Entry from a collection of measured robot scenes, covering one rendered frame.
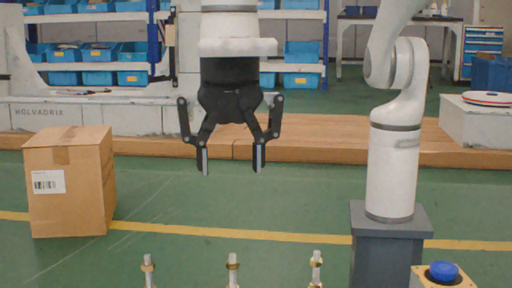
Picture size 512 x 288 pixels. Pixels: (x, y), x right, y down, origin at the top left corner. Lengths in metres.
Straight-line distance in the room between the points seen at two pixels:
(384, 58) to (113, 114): 1.97
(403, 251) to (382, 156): 0.18
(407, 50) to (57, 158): 1.09
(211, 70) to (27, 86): 2.51
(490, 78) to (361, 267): 4.07
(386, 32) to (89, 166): 1.04
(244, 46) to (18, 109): 2.43
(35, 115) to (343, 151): 1.66
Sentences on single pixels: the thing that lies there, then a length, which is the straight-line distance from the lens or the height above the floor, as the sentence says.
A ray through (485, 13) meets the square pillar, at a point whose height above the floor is 0.84.
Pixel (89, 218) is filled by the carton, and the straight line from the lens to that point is 1.61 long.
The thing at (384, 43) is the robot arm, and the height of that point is 0.62.
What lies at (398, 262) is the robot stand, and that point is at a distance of 0.93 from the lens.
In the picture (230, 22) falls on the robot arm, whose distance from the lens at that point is 0.58.
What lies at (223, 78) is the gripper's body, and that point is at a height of 0.59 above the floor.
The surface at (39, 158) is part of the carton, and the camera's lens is 1.58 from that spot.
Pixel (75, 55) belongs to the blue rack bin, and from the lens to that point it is 5.75.
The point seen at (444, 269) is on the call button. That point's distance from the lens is 0.71.
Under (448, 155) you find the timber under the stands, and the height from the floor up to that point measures 0.06.
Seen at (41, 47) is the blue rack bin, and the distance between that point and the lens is 6.51.
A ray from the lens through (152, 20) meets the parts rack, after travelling 5.28.
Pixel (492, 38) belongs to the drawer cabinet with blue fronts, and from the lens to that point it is 5.96.
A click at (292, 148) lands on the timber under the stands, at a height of 0.07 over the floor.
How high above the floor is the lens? 0.65
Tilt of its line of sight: 14 degrees down
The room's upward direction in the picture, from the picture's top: straight up
